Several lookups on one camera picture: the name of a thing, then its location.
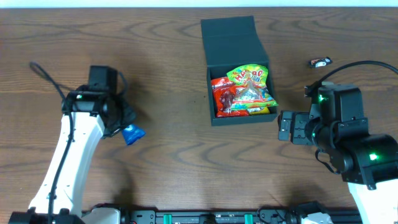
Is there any blue Oreo cookie pack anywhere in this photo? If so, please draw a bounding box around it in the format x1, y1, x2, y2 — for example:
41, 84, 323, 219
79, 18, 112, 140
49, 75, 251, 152
122, 124, 146, 146

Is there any yellow sweets bag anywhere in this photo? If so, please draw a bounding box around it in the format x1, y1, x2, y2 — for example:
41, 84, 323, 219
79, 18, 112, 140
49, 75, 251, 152
247, 107, 270, 115

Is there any green Haribo gummy bag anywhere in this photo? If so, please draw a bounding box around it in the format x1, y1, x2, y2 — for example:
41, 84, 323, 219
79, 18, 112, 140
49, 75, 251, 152
227, 64, 278, 110

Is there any black Mars mini bar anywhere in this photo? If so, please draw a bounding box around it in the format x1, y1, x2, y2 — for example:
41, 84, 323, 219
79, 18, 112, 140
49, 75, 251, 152
308, 57, 333, 68

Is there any red candy bag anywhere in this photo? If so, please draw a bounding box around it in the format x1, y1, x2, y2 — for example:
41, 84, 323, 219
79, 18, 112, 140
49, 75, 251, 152
211, 77, 249, 118

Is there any black gift box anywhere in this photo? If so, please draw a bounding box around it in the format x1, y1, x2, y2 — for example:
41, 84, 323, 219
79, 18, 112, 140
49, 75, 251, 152
201, 16, 277, 126

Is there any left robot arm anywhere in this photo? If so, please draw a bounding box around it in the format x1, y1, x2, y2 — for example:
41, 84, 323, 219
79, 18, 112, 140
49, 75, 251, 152
9, 65, 136, 223

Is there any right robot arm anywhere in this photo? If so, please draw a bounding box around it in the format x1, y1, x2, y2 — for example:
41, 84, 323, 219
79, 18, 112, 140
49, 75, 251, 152
278, 82, 397, 223

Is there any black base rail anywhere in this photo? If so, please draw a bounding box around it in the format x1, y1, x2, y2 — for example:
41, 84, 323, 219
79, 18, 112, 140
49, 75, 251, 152
83, 202, 363, 224

